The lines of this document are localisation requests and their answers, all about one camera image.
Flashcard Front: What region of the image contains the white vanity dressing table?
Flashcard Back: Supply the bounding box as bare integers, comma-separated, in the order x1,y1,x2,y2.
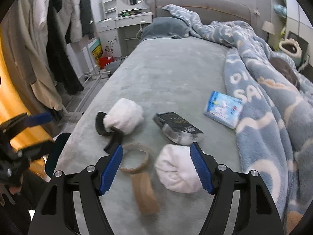
96,0,153,60

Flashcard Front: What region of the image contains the white wardrobe shelf unit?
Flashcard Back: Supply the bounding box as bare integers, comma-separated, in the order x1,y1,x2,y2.
270,0,312,55

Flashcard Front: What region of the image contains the blue patterned fleece blanket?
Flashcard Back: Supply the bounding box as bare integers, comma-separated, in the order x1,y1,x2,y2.
164,4,312,231

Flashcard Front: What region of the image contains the grey upholstered headboard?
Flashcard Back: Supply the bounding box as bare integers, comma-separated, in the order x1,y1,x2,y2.
147,0,253,24

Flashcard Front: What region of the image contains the black curved plastic piece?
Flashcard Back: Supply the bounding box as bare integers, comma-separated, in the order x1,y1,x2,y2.
95,111,124,155

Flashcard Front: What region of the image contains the teal grey pillow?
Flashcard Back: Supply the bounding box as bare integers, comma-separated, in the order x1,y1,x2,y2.
141,17,190,41

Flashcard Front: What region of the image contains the clothes rack with hanging garments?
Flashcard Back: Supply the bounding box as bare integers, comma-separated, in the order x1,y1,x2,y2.
0,0,99,118

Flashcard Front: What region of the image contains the white towel ball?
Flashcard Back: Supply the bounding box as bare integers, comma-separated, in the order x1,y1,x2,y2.
103,98,144,135

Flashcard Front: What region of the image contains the white plush cat bed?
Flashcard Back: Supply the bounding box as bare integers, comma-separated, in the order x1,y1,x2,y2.
279,39,302,67

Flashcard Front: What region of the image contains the orange curtain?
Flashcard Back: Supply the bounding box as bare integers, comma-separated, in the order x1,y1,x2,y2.
0,29,55,182

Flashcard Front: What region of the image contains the blue white tissue pack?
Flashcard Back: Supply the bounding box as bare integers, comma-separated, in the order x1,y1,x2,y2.
204,91,243,129

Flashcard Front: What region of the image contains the black tissue packet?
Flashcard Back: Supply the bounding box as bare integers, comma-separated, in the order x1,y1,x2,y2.
153,112,203,146

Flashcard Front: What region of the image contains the grey flat heater on floor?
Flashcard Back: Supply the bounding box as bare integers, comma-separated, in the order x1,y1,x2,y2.
106,59,124,74

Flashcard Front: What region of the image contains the red box on floor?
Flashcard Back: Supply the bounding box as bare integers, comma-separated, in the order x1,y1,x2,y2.
99,56,113,70

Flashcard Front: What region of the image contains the yellow picture board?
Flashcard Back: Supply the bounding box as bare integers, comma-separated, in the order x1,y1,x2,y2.
88,38,103,67

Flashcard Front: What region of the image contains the small bedside lamp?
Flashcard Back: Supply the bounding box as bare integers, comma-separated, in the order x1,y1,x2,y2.
262,21,275,42

